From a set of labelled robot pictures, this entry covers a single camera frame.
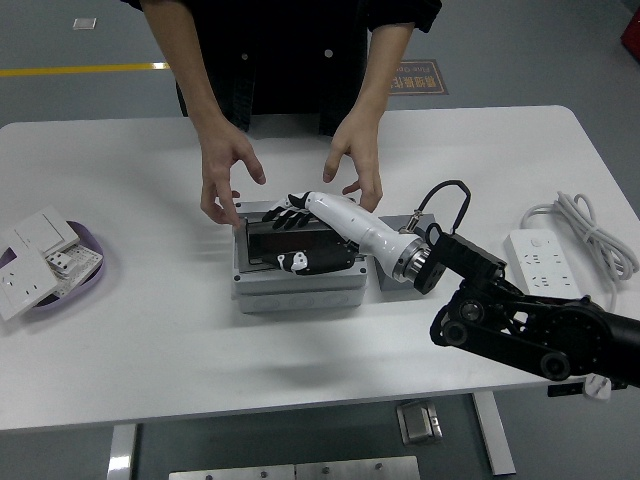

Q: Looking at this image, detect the person's left hand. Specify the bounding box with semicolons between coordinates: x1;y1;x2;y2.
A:
322;112;385;212

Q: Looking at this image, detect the person's right hand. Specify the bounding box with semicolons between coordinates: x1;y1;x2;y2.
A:
199;121;268;229

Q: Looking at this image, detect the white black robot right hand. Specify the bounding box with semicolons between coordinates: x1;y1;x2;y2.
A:
260;190;421;278

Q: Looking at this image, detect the grey box with clear lid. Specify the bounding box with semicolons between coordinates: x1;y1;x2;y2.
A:
230;199;369;315

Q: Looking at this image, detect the dark grey cube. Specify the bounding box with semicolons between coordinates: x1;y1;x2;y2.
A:
367;214;437;293

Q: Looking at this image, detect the metal floor outlet box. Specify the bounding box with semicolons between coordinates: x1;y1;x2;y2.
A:
396;399;444;446

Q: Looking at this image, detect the brown floor sign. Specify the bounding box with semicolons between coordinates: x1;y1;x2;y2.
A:
386;59;450;98

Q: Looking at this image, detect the person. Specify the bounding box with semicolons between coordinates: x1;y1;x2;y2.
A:
121;0;444;138

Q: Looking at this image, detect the white perforated plate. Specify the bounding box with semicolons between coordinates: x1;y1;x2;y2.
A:
48;243;106;301

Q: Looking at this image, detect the yellow floor tape line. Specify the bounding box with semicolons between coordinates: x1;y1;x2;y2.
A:
0;61;172;79

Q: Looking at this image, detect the white power strip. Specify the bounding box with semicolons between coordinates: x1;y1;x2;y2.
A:
502;228;587;297

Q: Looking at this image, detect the purple tray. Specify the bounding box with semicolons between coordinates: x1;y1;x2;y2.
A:
0;220;108;314

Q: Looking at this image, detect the small white socket module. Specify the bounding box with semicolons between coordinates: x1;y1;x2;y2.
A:
44;249;77;277

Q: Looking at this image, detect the large white socket plate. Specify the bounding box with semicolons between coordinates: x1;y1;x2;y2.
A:
0;247;62;322

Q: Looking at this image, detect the white table leg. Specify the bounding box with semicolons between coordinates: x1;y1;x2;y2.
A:
106;423;138;480
471;392;517;477

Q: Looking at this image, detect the red object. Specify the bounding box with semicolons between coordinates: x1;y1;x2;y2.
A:
619;8;640;54

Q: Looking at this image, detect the white switch plate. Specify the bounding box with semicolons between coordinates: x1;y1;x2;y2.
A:
13;206;82;257

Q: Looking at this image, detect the white power cable with plug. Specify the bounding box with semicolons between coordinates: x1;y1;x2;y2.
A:
520;191;640;403

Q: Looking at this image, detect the grey metal base plate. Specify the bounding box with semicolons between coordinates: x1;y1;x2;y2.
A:
168;462;297;480
294;455;422;480

